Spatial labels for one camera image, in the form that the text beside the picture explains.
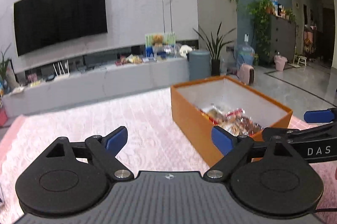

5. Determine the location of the white wifi router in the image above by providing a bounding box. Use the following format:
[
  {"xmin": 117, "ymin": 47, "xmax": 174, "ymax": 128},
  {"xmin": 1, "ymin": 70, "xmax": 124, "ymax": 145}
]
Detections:
[{"xmin": 52, "ymin": 60, "xmax": 70, "ymax": 81}]

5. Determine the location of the grey tv console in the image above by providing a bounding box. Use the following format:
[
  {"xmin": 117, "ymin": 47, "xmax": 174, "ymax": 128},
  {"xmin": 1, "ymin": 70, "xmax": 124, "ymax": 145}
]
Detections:
[{"xmin": 2, "ymin": 40, "xmax": 199, "ymax": 118}]

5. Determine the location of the grey cabinet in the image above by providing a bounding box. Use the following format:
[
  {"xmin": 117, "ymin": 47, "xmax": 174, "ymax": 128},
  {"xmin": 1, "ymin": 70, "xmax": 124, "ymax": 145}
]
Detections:
[{"xmin": 270, "ymin": 15, "xmax": 296, "ymax": 62}]

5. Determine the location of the orange cardboard box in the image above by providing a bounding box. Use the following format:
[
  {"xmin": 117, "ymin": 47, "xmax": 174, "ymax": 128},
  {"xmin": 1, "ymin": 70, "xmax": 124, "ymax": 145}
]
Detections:
[{"xmin": 170, "ymin": 76, "xmax": 293, "ymax": 166}]

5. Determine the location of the pink space heater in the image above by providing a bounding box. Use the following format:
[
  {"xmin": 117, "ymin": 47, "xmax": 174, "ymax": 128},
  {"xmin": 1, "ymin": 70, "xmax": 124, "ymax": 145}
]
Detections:
[{"xmin": 237, "ymin": 63, "xmax": 255, "ymax": 85}]

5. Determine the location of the potted green plant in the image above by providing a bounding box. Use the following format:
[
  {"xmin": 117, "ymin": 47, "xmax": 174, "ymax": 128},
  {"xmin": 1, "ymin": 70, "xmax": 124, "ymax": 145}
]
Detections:
[{"xmin": 193, "ymin": 22, "xmax": 236, "ymax": 76}]

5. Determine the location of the water jug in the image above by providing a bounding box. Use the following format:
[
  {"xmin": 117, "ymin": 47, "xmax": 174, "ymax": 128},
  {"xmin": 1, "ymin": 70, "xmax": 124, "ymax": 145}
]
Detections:
[{"xmin": 236, "ymin": 42, "xmax": 255, "ymax": 69}]

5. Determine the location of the black wall television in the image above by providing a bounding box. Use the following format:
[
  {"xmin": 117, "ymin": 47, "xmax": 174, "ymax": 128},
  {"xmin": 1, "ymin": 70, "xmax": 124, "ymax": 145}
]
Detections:
[{"xmin": 14, "ymin": 0, "xmax": 108, "ymax": 56}]

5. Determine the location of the pink storage box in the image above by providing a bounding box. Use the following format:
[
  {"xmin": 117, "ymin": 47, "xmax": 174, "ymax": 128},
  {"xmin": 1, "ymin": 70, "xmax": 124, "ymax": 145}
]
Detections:
[{"xmin": 0, "ymin": 108, "xmax": 8, "ymax": 127}]

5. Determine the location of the grey trash bin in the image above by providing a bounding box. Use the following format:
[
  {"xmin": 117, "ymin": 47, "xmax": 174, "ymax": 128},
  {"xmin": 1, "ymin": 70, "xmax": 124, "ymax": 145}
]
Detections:
[{"xmin": 187, "ymin": 49, "xmax": 211, "ymax": 81}]

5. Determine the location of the snack pile on console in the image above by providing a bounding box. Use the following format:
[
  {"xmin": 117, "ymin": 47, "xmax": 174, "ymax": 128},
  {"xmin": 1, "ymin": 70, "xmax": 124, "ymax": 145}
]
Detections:
[{"xmin": 115, "ymin": 54, "xmax": 143, "ymax": 66}]

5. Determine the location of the pink bucket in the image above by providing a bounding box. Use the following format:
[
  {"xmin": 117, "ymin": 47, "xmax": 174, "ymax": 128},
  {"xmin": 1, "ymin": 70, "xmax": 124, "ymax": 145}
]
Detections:
[{"xmin": 274, "ymin": 52, "xmax": 287, "ymax": 71}]

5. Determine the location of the left potted plant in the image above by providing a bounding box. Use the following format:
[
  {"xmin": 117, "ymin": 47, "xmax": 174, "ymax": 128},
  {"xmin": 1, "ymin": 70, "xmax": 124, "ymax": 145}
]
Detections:
[{"xmin": 1, "ymin": 44, "xmax": 11, "ymax": 94}]

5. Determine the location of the teddy bear gift box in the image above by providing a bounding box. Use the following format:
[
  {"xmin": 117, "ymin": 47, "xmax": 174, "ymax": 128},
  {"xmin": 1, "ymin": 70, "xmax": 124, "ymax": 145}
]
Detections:
[{"xmin": 145, "ymin": 32, "xmax": 176, "ymax": 59}]

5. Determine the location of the red meat snack packet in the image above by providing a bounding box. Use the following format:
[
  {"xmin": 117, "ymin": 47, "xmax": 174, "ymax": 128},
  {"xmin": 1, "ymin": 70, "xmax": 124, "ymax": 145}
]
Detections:
[{"xmin": 237, "ymin": 116, "xmax": 263, "ymax": 136}]

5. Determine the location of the peanut snack bag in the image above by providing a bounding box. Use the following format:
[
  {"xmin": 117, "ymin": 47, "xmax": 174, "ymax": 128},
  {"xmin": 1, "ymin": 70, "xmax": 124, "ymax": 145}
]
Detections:
[{"xmin": 199, "ymin": 105, "xmax": 237, "ymax": 126}]

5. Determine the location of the climbing green plant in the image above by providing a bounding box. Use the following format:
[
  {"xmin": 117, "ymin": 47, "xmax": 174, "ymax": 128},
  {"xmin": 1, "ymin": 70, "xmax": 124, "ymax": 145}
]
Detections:
[{"xmin": 247, "ymin": 0, "xmax": 274, "ymax": 66}]

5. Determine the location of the white lace tablecloth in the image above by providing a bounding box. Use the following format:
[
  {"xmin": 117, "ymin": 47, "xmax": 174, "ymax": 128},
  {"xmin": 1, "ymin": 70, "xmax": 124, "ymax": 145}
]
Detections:
[{"xmin": 0, "ymin": 87, "xmax": 337, "ymax": 224}]

